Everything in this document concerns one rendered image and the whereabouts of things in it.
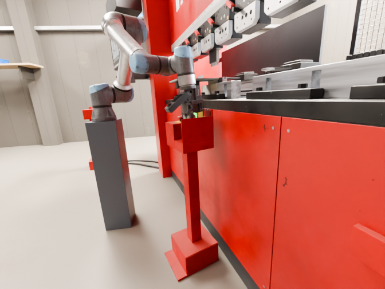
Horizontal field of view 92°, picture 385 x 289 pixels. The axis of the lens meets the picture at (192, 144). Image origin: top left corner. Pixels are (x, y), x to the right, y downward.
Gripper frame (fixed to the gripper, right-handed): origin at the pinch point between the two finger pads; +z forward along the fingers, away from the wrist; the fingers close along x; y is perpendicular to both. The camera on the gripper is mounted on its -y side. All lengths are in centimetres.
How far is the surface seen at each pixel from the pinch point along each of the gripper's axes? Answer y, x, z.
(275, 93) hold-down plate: 20.8, -29.4, -13.4
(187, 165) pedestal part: -2.3, 2.8, 16.8
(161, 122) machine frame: 26, 118, 13
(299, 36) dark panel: 87, 6, -41
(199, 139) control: 2.2, -4.8, 3.3
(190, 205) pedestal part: -3.9, 2.3, 38.8
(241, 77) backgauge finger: 55, 25, -21
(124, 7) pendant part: 15, 135, -101
